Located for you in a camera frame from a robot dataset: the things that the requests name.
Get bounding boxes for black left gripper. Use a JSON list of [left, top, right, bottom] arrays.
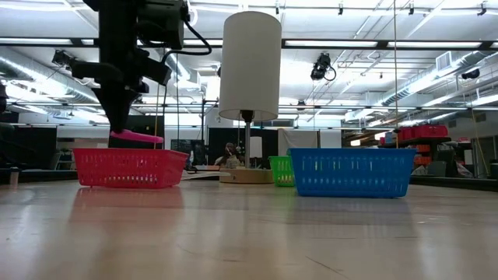
[[71, 0, 173, 133]]

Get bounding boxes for pink highlighter marker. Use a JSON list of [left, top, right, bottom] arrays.
[[110, 129, 164, 144]]

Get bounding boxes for red plastic basket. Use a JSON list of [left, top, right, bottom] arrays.
[[72, 148, 190, 190]]

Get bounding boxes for small dark screen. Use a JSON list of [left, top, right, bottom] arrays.
[[170, 138, 205, 164]]

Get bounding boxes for dark monitor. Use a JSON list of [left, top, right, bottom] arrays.
[[11, 126, 58, 159]]

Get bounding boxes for person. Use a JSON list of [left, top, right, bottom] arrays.
[[216, 142, 246, 169]]

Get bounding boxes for white lamp with wooden base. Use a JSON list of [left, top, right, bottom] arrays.
[[218, 10, 282, 184]]

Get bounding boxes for dark partition panel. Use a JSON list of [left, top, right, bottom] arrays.
[[208, 127, 279, 169]]

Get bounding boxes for green plastic basket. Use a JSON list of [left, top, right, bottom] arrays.
[[268, 156, 296, 188]]

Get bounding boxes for blue plastic basket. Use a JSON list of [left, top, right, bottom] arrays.
[[288, 147, 417, 198]]

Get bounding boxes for black storage shelf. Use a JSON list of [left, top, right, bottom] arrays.
[[377, 135, 452, 178]]

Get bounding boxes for large red storage bin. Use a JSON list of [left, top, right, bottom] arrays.
[[412, 124, 449, 138]]

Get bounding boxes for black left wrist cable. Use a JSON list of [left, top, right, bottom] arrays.
[[159, 19, 213, 65]]

